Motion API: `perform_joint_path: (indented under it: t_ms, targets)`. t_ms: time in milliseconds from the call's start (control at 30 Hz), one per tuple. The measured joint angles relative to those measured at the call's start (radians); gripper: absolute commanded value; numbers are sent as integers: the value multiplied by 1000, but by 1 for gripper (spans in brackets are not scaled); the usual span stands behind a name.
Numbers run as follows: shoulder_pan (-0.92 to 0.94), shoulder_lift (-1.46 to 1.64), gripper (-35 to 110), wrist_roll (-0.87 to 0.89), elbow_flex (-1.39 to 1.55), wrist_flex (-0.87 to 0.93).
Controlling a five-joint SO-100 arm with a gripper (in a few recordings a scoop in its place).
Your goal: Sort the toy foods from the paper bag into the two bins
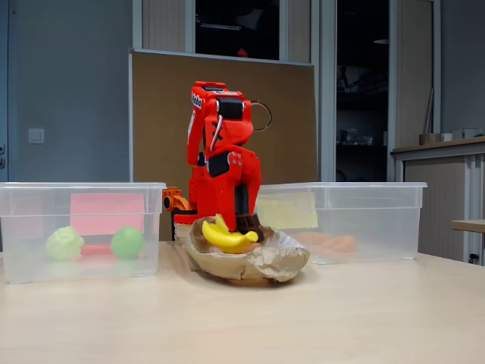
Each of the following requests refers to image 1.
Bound orange toy croissant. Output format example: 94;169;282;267
327;234;358;253

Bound green toy apple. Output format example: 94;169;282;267
110;226;146;260

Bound red toy chili pepper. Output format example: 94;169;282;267
80;243;114;256

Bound light green toy grapes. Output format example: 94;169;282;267
45;226;85;261

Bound yellow sticky note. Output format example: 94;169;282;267
255;191;318;229

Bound clear plastic bin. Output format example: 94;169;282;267
244;181;428;265
0;181;167;284

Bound pink sticky note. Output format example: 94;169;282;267
70;193;146;237

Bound yellow toy bananas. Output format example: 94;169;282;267
201;214;259;254

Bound clear plastic bag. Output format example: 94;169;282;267
261;227;304;253

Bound brown cork pin board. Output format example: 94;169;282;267
128;48;318;242

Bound wooden base block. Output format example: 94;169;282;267
173;222;195;242

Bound crumpled brown paper bag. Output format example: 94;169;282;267
184;218;311;284

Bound orange printed clamp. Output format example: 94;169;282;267
161;186;193;213

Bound grey cabinet with wooden top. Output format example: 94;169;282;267
390;136;485;265

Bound grey metal rod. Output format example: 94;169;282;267
422;89;435;134

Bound light wooden side table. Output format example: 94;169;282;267
450;218;485;233

